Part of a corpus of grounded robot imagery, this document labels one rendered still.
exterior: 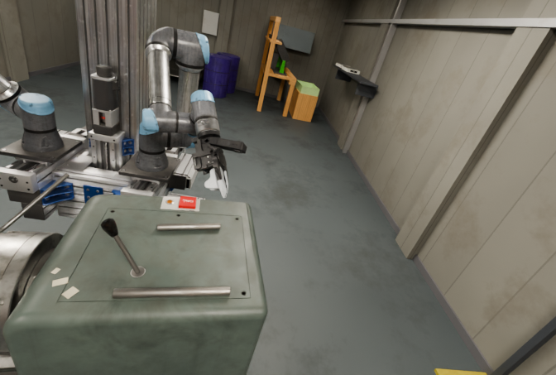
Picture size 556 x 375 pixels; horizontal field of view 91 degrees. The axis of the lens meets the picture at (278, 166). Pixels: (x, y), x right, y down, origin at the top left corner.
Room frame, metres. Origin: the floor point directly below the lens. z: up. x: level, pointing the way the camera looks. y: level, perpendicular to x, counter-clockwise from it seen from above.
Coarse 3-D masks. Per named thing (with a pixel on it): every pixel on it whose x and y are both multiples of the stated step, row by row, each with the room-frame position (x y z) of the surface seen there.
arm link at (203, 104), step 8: (192, 96) 0.86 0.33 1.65; (200, 96) 0.85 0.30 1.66; (208, 96) 0.87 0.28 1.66; (192, 104) 0.85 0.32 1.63; (200, 104) 0.83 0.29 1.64; (208, 104) 0.84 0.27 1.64; (192, 112) 0.84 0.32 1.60; (200, 112) 0.82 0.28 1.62; (208, 112) 0.82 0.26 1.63; (216, 112) 0.87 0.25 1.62; (192, 120) 0.86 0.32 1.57
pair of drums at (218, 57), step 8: (216, 56) 6.60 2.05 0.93; (224, 56) 6.94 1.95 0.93; (232, 56) 7.31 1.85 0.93; (208, 64) 6.52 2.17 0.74; (216, 64) 6.49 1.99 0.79; (224, 64) 6.57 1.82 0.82; (232, 64) 7.23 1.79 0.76; (208, 72) 6.51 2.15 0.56; (216, 72) 6.49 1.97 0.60; (224, 72) 6.60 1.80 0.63; (232, 72) 7.25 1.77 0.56; (208, 80) 6.50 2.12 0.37; (216, 80) 6.50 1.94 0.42; (224, 80) 6.63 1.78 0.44; (232, 80) 7.29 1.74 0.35; (208, 88) 6.49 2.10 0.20; (216, 88) 6.51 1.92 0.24; (224, 88) 6.66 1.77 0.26; (232, 88) 7.33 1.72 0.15; (216, 96) 6.52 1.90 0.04; (224, 96) 6.71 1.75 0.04
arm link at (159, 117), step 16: (160, 32) 1.10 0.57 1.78; (160, 48) 1.06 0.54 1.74; (160, 64) 1.00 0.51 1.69; (160, 80) 0.94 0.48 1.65; (160, 96) 0.89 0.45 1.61; (144, 112) 0.81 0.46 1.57; (160, 112) 0.84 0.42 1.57; (176, 112) 0.88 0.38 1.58; (144, 128) 0.81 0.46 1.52; (160, 128) 0.82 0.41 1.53; (176, 128) 0.85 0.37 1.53
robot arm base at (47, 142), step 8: (24, 128) 1.02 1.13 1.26; (56, 128) 1.10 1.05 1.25; (24, 136) 1.01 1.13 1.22; (32, 136) 1.01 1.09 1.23; (40, 136) 1.03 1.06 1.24; (48, 136) 1.05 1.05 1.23; (56, 136) 1.08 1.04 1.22; (24, 144) 1.00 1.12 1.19; (32, 144) 1.00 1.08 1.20; (40, 144) 1.01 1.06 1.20; (48, 144) 1.04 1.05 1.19; (56, 144) 1.07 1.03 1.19
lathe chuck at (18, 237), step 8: (8, 232) 0.55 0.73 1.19; (16, 232) 0.54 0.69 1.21; (24, 232) 0.55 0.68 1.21; (32, 232) 0.56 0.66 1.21; (40, 232) 0.57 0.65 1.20; (0, 240) 0.49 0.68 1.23; (8, 240) 0.49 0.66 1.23; (16, 240) 0.50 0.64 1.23; (24, 240) 0.51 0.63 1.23; (0, 248) 0.46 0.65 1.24; (8, 248) 0.47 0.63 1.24; (16, 248) 0.47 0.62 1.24; (0, 256) 0.44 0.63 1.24; (8, 256) 0.45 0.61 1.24; (0, 264) 0.43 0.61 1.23; (8, 264) 0.43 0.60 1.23; (0, 272) 0.41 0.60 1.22; (0, 280) 0.40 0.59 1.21
